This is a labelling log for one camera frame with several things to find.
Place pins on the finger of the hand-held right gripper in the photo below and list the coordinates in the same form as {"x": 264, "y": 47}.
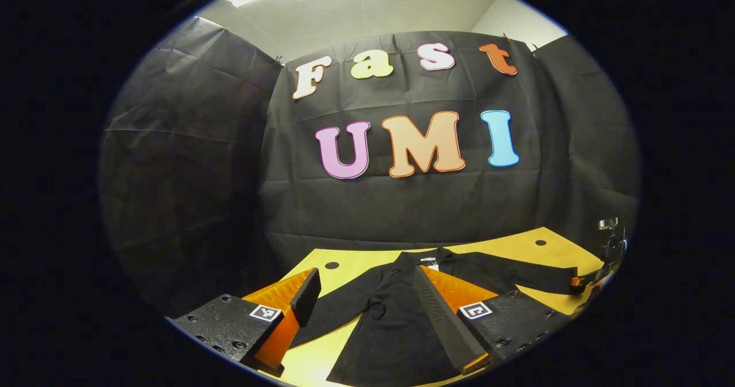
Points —
{"x": 577, "y": 285}

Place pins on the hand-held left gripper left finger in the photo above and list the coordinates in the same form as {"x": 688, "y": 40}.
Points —
{"x": 304, "y": 298}

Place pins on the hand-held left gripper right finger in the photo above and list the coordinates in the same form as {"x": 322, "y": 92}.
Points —
{"x": 442, "y": 324}

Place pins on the black button shirt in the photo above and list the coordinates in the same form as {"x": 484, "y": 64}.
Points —
{"x": 390, "y": 329}

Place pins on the black backdrop cloth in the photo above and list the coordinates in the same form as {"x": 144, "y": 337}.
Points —
{"x": 402, "y": 209}

